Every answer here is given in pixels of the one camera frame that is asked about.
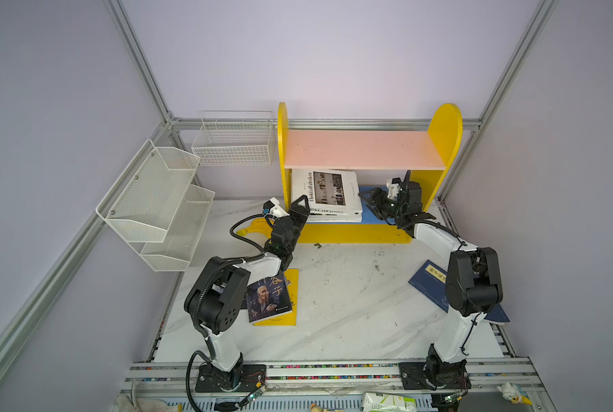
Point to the aluminium front rail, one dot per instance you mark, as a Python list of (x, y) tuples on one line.
[(340, 386)]

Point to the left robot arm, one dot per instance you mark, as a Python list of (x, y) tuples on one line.
[(216, 298)]

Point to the white cloth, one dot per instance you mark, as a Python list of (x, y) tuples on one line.
[(125, 404)]

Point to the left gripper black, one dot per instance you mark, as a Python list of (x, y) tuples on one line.
[(294, 217)]

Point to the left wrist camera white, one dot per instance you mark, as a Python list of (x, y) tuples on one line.
[(272, 207)]

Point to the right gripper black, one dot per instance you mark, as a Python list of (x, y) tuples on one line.
[(384, 203)]

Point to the yellow pink blue bookshelf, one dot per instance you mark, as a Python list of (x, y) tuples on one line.
[(425, 156)]

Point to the small toy figure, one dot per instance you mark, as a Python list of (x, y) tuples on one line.
[(514, 393)]

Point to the yellow paperback book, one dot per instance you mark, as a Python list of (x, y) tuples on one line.
[(285, 294)]

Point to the blue book yellow label near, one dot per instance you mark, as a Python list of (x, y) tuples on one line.
[(430, 280)]

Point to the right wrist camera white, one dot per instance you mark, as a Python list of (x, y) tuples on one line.
[(394, 188)]

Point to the white green carton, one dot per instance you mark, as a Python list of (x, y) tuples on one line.
[(377, 402)]

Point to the white Chokladfabriken book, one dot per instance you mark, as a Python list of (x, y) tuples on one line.
[(329, 192)]

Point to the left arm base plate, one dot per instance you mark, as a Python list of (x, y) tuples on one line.
[(245, 378)]

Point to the white Javen Mao portfolio book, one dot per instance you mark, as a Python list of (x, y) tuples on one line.
[(319, 219)]

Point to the blue book yellow label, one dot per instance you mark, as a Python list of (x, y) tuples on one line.
[(430, 280), (497, 316)]

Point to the blue book yellow label far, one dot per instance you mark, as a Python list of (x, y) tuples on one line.
[(497, 316)]

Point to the yellow banana bunch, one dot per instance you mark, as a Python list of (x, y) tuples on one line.
[(257, 230)]

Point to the white mesh two-tier rack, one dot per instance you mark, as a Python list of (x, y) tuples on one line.
[(157, 208)]

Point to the white wire basket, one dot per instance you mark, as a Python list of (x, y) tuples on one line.
[(235, 138)]

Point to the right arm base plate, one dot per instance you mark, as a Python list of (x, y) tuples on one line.
[(434, 376)]

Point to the dark purple portrait book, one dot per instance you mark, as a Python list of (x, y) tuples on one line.
[(258, 299)]

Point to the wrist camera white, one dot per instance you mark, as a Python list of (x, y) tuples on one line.
[(394, 188), (272, 207)]

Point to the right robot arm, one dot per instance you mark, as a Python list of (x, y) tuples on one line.
[(473, 284)]

